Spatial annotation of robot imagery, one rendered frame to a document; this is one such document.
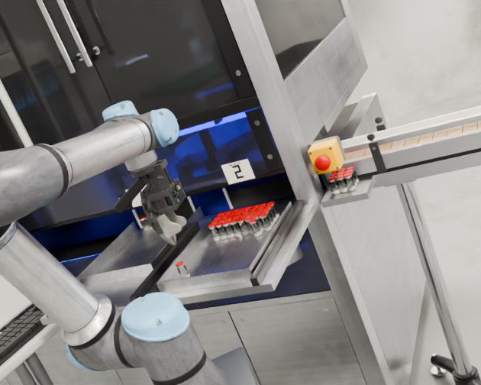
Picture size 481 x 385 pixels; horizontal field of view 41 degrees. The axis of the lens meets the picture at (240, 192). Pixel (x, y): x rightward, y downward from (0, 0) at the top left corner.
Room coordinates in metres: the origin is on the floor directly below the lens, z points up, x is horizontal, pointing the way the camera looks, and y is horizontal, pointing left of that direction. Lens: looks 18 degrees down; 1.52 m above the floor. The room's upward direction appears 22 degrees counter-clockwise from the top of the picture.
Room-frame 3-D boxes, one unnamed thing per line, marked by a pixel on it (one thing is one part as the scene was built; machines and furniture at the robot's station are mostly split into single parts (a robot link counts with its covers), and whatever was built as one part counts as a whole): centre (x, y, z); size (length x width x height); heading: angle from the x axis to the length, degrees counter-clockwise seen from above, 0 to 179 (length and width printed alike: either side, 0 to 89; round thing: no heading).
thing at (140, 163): (1.48, 0.18, 1.21); 0.08 x 0.08 x 0.05
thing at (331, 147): (1.63, -0.25, 1.00); 0.08 x 0.07 x 0.07; 152
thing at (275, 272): (1.66, 0.21, 0.87); 0.70 x 0.48 x 0.02; 62
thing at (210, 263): (1.54, 0.08, 0.90); 0.34 x 0.26 x 0.04; 151
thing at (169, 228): (1.46, 0.19, 1.03); 0.06 x 0.03 x 0.09; 67
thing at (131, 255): (1.80, 0.33, 0.90); 0.34 x 0.26 x 0.04; 152
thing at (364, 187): (1.66, -0.28, 0.87); 0.14 x 0.13 x 0.02; 152
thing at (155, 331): (1.12, 0.25, 0.96); 0.13 x 0.12 x 0.14; 60
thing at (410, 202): (1.69, -0.44, 0.46); 0.09 x 0.09 x 0.77; 62
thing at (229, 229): (1.62, 0.04, 0.90); 0.18 x 0.02 x 0.05; 61
